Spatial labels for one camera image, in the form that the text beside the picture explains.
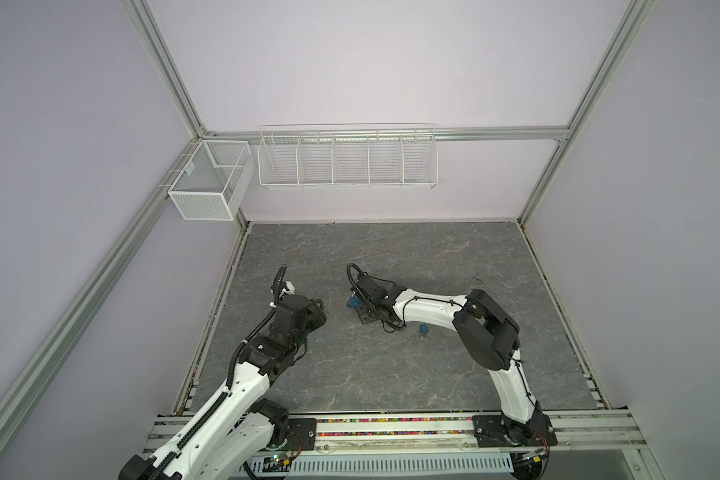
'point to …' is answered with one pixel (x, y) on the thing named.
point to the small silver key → (422, 338)
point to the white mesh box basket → (212, 182)
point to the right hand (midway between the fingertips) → (367, 311)
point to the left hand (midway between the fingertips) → (319, 308)
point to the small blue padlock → (423, 328)
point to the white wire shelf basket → (343, 156)
